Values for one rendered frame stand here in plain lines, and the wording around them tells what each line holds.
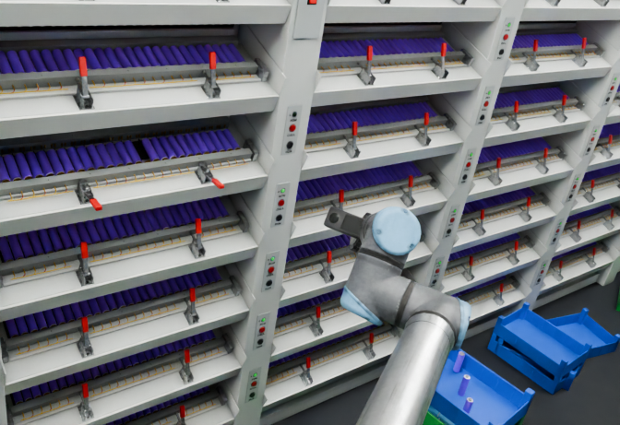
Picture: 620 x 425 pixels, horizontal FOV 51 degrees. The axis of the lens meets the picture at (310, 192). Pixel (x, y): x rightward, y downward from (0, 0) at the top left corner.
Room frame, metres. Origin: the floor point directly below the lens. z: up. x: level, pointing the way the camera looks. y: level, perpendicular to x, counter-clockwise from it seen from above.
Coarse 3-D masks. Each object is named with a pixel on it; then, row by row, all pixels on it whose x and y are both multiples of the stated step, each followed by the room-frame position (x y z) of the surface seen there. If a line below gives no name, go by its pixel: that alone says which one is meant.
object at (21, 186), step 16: (160, 160) 1.26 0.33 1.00; (176, 160) 1.28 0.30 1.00; (192, 160) 1.30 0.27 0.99; (208, 160) 1.32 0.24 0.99; (224, 160) 1.35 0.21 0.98; (48, 176) 1.11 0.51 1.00; (64, 176) 1.12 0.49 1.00; (80, 176) 1.14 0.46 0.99; (96, 176) 1.15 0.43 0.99; (112, 176) 1.18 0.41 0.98; (128, 176) 1.20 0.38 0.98; (0, 192) 1.04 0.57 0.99; (16, 192) 1.06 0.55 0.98; (64, 192) 1.10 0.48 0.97
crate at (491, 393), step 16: (464, 352) 1.47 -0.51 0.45; (448, 368) 1.46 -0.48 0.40; (464, 368) 1.46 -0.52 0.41; (480, 368) 1.44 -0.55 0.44; (448, 384) 1.39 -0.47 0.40; (480, 384) 1.41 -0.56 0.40; (496, 384) 1.40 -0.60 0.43; (512, 384) 1.37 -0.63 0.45; (432, 400) 1.30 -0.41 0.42; (448, 400) 1.27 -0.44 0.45; (464, 400) 1.34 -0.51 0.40; (480, 400) 1.35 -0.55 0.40; (496, 400) 1.36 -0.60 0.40; (512, 400) 1.36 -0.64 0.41; (528, 400) 1.32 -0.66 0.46; (448, 416) 1.26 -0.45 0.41; (464, 416) 1.24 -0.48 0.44; (480, 416) 1.29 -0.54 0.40; (496, 416) 1.30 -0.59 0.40; (512, 416) 1.26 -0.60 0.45
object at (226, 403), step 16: (224, 384) 1.43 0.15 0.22; (176, 400) 1.35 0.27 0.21; (192, 400) 1.37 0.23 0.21; (208, 400) 1.39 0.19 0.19; (224, 400) 1.39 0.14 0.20; (128, 416) 1.28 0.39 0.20; (144, 416) 1.30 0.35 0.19; (160, 416) 1.29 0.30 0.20; (176, 416) 1.31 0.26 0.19; (192, 416) 1.34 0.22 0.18; (208, 416) 1.36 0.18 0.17; (224, 416) 1.37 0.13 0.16
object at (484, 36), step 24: (456, 24) 1.94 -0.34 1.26; (480, 24) 1.87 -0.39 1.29; (480, 48) 1.86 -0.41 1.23; (504, 72) 1.89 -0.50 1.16; (456, 96) 1.89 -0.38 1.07; (480, 96) 1.84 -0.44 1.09; (480, 144) 1.88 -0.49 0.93; (456, 168) 1.83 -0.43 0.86; (456, 192) 1.85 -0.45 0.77; (432, 216) 1.86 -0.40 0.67; (432, 264) 1.84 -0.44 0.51; (432, 288) 1.86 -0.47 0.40
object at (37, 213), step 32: (224, 128) 1.47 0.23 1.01; (256, 160) 1.41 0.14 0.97; (96, 192) 1.14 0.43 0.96; (128, 192) 1.17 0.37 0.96; (160, 192) 1.20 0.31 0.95; (192, 192) 1.25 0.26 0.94; (224, 192) 1.31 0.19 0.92; (0, 224) 1.00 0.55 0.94; (32, 224) 1.04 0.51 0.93; (64, 224) 1.08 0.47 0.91
